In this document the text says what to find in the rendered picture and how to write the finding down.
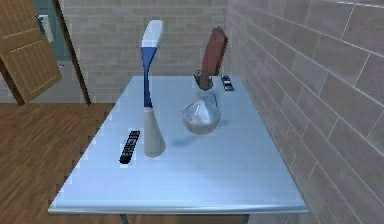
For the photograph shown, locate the reddish brown block statue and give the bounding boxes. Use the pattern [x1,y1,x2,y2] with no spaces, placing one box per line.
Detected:
[192,26,229,92]

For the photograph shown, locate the grey door handle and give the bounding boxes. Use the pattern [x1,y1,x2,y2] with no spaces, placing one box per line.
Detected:
[38,14,55,44]

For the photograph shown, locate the small black remote control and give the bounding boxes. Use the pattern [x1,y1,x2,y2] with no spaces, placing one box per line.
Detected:
[220,75,235,92]

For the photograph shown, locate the brown wooden room door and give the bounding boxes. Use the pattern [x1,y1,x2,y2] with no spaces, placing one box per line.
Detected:
[0,0,63,105]

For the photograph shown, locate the long black remote control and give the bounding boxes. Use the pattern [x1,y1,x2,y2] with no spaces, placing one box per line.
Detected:
[119,129,141,165]

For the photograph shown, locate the clear glass jar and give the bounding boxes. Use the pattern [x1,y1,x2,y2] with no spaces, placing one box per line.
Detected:
[181,90,222,136]

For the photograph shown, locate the shiny blue-grey metal table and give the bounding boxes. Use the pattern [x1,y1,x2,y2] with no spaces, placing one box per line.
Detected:
[48,75,309,224]

